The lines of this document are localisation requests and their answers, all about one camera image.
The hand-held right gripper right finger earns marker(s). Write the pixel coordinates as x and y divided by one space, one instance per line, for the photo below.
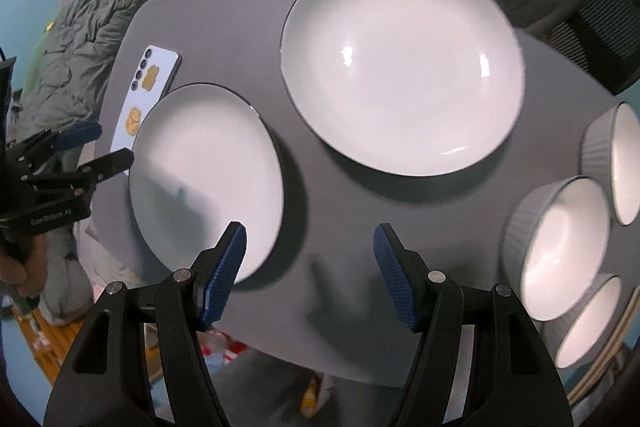
395 277

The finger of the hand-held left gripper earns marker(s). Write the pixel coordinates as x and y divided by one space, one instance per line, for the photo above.
112 162
80 133

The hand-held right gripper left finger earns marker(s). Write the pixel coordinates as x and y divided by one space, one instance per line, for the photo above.
225 277

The white plate black rim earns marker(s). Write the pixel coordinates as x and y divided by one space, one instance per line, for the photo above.
400 67
205 177

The ribbed bowl black rim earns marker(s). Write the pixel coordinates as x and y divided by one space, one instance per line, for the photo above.
565 252
590 327
625 162

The person's left hand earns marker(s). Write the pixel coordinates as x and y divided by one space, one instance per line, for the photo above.
20 269

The light grey cloth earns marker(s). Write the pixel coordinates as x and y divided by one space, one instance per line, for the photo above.
75 277

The red and white packaging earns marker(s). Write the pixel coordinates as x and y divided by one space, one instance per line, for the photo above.
225 349

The white phone with gold stickers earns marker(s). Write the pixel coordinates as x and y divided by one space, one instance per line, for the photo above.
150 97

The grey quilted blanket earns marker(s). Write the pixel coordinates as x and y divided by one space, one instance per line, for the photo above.
95 22

